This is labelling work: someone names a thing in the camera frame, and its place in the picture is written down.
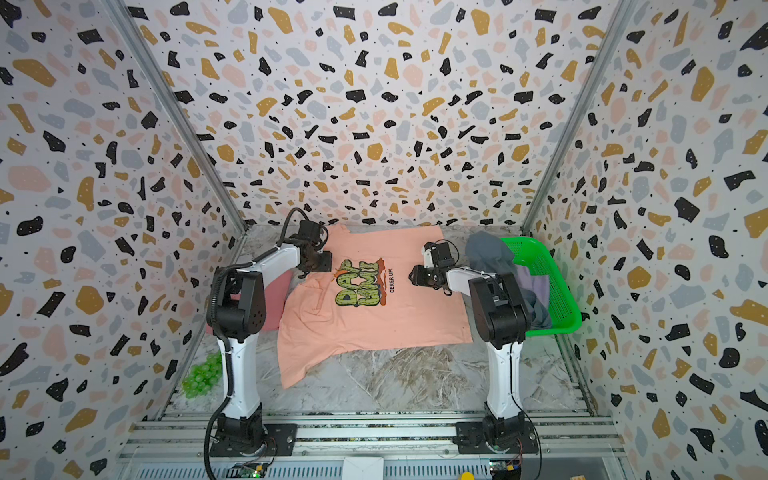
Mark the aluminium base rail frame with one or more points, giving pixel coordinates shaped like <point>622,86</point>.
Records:
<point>572,445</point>

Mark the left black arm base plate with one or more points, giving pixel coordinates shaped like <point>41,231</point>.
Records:
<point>273,441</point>

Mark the aluminium corner post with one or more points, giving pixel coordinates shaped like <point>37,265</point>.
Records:
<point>120,17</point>
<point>616,27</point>

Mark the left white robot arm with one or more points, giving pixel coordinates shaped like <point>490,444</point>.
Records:
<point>237,313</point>

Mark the grey t-shirt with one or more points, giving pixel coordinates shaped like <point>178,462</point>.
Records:
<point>488,253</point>

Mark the right circuit board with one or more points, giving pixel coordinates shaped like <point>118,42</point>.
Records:
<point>506,469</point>

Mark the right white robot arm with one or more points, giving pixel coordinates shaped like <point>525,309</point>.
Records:
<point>501,319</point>

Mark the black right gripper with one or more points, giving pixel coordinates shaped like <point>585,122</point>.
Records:
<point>420,276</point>

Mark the peach graphic t-shirt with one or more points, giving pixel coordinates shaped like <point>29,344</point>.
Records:
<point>366,302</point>

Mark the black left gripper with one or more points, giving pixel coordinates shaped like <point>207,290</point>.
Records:
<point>324,264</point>

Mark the left aluminium corner post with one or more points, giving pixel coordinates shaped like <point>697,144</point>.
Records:
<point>120,17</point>

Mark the green plastic ball cluster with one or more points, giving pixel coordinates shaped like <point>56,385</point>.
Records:
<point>203,377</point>

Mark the right aluminium corner post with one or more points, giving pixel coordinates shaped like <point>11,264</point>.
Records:
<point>616,27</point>

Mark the left green circuit board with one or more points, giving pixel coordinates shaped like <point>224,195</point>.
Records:
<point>248,471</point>

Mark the lavender t-shirt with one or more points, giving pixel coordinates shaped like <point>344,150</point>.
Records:
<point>535,286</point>

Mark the white centre bracket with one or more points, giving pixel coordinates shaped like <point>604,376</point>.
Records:
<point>363,468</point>

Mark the green plastic laundry basket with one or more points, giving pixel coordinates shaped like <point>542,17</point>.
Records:
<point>564,312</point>

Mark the folded maroon t-shirt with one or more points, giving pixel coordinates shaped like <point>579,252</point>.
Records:
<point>276,294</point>

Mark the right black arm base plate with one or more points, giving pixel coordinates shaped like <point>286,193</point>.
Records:
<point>485,437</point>

